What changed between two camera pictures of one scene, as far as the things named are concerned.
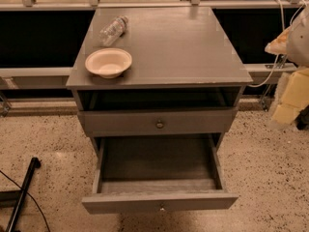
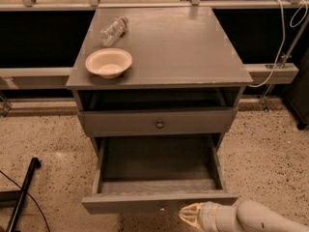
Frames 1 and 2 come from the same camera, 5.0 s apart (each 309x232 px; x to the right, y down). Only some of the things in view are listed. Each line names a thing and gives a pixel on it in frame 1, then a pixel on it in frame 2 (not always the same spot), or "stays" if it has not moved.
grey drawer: (158, 122) stays
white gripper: (299, 43) to (209, 217)
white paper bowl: (109, 63) stays
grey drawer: (138, 174) stays
